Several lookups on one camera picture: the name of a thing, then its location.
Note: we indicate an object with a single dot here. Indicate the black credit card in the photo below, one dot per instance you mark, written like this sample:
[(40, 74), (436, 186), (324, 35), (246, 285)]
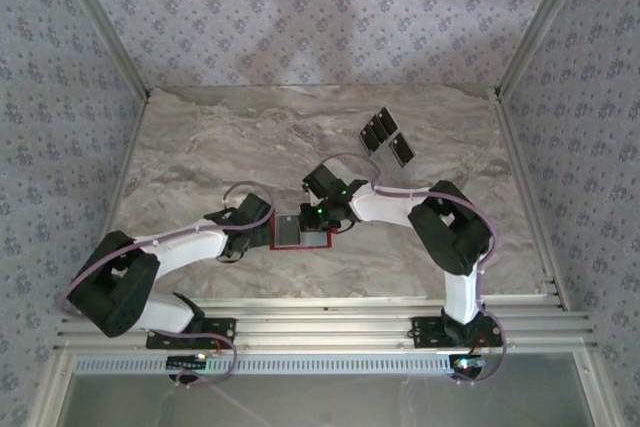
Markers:
[(378, 131), (370, 141), (386, 120), (286, 232), (402, 150)]

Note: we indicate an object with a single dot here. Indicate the red leather card holder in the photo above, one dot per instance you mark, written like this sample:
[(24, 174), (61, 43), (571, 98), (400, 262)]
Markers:
[(316, 240)]

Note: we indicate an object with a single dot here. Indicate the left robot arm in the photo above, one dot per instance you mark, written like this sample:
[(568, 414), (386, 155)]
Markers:
[(115, 292)]

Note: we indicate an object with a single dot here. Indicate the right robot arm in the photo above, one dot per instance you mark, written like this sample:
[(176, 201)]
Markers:
[(450, 232)]

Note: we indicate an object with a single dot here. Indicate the small circuit board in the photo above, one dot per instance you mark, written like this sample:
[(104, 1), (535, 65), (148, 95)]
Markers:
[(467, 364), (185, 362)]

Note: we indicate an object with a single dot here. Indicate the grey translucent panel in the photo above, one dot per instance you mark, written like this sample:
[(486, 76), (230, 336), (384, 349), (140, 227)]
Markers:
[(325, 402)]

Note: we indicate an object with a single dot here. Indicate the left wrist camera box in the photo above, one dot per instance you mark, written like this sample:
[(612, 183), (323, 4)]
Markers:
[(228, 203)]

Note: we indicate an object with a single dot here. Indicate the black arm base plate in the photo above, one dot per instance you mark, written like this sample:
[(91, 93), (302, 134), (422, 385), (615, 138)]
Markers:
[(425, 332), (220, 329)]

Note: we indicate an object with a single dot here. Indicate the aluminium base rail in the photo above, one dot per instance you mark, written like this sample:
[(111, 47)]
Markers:
[(325, 327)]

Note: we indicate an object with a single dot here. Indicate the aluminium side rail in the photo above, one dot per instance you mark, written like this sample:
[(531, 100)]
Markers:
[(130, 142), (524, 172)]

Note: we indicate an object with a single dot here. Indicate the aluminium frame post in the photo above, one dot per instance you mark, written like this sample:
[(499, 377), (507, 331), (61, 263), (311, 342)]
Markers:
[(540, 22), (105, 22)]

